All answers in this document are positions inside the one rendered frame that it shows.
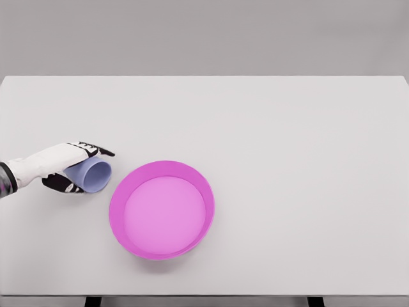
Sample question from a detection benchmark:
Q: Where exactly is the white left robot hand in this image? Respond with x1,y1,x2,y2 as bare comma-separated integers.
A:
26,141,116,194

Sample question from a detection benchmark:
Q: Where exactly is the lavender blue cup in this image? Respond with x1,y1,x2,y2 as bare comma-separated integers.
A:
63,155,113,194

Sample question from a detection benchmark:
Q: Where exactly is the pink round plate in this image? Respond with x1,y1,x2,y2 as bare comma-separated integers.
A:
108,160,216,262

